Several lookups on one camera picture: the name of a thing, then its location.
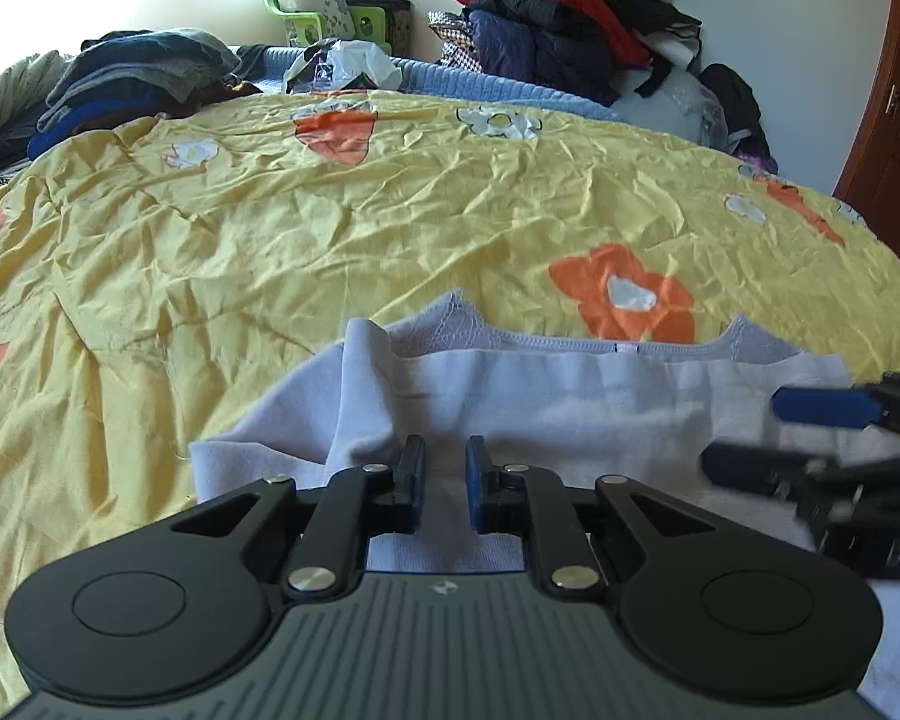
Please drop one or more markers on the green plastic stool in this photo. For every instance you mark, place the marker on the green plastic stool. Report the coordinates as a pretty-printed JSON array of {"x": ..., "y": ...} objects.
[{"x": 304, "y": 26}]

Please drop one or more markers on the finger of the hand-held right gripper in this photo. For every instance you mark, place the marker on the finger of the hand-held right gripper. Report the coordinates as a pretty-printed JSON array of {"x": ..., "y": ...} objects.
[
  {"x": 825, "y": 405},
  {"x": 765, "y": 469}
]

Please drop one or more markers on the grey printed quilt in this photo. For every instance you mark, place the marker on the grey printed quilt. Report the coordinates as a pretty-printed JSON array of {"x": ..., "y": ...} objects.
[{"x": 7, "y": 97}]

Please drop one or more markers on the houndstooth cloth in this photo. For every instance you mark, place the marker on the houndstooth cloth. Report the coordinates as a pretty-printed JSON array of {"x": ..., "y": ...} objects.
[{"x": 450, "y": 41}]

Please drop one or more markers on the pile of dark folded clothes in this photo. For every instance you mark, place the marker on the pile of dark folded clothes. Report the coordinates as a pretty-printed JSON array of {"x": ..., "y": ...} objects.
[{"x": 142, "y": 75}]

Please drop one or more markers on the light blue long-sleeve shirt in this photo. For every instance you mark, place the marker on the light blue long-sleeve shirt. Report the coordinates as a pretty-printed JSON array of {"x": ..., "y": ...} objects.
[{"x": 570, "y": 405}]

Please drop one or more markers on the yellow flower-print blanket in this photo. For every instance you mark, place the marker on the yellow flower-print blanket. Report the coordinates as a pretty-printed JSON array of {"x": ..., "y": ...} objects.
[{"x": 270, "y": 240}]

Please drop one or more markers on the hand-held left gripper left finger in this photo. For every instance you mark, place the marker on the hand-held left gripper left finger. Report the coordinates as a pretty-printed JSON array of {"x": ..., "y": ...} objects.
[{"x": 411, "y": 487}]

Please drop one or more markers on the white plastic bag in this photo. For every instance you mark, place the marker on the white plastic bag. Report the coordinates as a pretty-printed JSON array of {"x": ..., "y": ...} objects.
[{"x": 352, "y": 64}]

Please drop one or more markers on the black backpack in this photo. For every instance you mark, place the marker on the black backpack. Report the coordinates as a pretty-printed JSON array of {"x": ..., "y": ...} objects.
[{"x": 735, "y": 105}]

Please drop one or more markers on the brown wooden door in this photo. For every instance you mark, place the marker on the brown wooden door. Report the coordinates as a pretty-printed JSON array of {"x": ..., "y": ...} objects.
[{"x": 892, "y": 127}]

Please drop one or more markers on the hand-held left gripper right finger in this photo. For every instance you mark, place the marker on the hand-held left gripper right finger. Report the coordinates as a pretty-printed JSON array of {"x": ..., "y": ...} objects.
[{"x": 478, "y": 487}]

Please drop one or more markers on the clear plastic bag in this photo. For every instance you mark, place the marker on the clear plastic bag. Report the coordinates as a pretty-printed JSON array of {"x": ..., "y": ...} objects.
[{"x": 675, "y": 101}]

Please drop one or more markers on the black patterned bag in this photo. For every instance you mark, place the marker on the black patterned bag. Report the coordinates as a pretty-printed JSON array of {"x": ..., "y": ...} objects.
[{"x": 397, "y": 19}]

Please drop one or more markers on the blue knitted blanket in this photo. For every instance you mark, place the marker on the blue knitted blanket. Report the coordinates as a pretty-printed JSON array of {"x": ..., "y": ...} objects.
[{"x": 480, "y": 82}]

